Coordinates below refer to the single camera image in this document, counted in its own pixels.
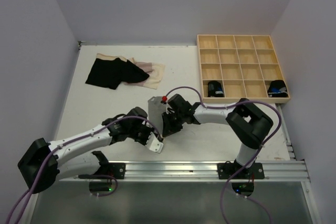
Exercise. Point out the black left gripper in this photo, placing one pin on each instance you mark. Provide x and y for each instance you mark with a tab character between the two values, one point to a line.
149	129

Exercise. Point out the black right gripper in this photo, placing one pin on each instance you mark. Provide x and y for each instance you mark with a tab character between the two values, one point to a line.
168	127

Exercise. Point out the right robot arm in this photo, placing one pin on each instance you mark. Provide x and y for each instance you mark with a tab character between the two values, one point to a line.
250	124

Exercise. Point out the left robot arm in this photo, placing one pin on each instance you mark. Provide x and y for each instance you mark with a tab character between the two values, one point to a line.
44	163

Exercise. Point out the pink beige underwear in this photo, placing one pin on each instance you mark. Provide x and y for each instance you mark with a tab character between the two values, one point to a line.
154	70

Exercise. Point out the dark rolled underwear in tray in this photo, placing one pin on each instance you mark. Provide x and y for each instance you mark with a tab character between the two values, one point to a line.
215	89

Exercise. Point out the black underwear tan waistband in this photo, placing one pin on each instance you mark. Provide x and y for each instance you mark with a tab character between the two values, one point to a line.
109	72

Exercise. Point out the black blue rolled underwear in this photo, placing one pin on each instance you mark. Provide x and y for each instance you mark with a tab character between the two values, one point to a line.
277	89

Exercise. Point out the wooden compartment tray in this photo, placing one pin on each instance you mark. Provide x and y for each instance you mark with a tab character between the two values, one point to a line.
244	65

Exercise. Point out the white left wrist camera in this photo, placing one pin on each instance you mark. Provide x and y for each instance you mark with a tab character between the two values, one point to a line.
155	143

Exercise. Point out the aluminium front rail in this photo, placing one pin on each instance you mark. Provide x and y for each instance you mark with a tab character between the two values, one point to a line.
207	171

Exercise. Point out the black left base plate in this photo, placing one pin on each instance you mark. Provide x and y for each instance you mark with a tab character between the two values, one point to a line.
107	171

